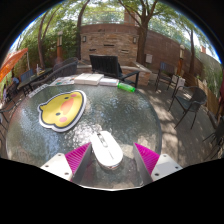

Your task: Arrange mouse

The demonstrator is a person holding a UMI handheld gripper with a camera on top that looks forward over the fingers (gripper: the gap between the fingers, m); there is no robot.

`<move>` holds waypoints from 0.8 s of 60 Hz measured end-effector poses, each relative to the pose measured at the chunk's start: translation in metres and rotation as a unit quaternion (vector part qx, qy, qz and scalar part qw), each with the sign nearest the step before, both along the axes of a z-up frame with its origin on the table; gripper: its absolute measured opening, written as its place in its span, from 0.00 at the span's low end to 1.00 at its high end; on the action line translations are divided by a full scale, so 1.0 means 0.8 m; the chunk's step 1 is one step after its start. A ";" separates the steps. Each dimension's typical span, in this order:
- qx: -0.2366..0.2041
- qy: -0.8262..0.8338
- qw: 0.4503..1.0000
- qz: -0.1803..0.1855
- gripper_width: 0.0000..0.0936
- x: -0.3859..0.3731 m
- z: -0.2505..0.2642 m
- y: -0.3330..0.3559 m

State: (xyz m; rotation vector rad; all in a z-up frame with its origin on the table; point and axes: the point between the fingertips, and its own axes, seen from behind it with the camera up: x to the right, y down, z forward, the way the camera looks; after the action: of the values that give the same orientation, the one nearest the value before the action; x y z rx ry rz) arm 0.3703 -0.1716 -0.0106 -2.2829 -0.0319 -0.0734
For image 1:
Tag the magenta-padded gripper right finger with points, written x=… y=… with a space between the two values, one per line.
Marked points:
x=146 y=158

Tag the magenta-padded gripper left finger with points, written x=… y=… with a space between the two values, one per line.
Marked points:
x=79 y=156

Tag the white computer mouse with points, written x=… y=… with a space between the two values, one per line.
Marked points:
x=106 y=150

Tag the yellow duck mouse pad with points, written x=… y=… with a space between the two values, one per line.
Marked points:
x=60 y=111

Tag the green plastic pack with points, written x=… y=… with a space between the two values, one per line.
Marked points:
x=126 y=87

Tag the black metal patio chair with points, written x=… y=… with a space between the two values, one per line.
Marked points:
x=195 y=98
x=6 y=115

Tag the white licence plate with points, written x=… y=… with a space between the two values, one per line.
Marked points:
x=38 y=90

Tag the flat white box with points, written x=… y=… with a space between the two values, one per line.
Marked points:
x=96 y=79
x=81 y=78

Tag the small white striped box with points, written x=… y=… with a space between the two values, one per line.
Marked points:
x=109 y=82

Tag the white standing sign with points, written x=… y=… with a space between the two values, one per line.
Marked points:
x=177 y=83

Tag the stone fire pit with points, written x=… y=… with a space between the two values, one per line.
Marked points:
x=145 y=75

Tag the dark wicker chair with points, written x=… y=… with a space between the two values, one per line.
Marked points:
x=61 y=70
x=66 y=60

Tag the dark round patio table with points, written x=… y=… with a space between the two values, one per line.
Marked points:
x=33 y=77

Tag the black slatted bench chair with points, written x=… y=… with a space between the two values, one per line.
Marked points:
x=103 y=64

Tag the tree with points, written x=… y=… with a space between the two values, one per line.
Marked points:
x=79 y=33
x=142 y=40
x=40 y=46

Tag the orange sun umbrella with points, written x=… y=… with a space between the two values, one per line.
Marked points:
x=11 y=61

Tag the grey wall utility box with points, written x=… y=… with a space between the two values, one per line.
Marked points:
x=149 y=58

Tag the wooden lamp post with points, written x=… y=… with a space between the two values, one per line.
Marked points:
x=181 y=61
x=59 y=50

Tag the black wall lantern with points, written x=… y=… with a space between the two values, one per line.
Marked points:
x=84 y=38
x=135 y=39

